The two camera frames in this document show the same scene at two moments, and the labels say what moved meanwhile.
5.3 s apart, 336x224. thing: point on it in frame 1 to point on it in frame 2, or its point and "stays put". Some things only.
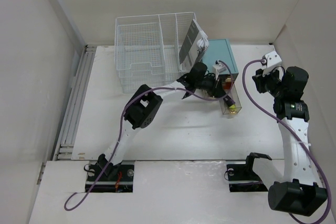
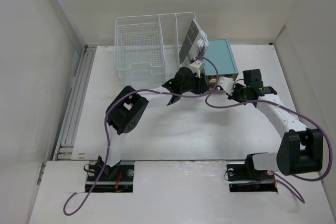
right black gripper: (259, 78) to (236, 85)
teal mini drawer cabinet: (220, 50) stays put
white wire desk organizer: (147, 50) stays put
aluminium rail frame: (79, 83) stays put
